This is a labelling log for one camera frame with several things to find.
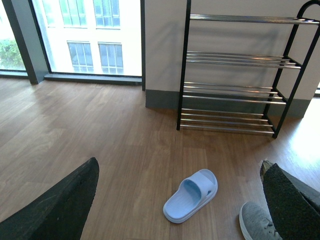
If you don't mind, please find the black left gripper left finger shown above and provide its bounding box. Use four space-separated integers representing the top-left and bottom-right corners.
0 157 100 240

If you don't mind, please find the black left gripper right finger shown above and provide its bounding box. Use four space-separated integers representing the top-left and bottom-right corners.
260 159 320 240

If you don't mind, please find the grey knit sneaker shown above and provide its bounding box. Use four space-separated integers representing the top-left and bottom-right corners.
239 201 283 240

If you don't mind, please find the black metal shoe rack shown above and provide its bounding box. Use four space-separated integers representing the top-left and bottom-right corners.
176 0 320 138

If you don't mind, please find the light blue slipper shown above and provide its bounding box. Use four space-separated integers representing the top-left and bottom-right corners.
163 169 218 224

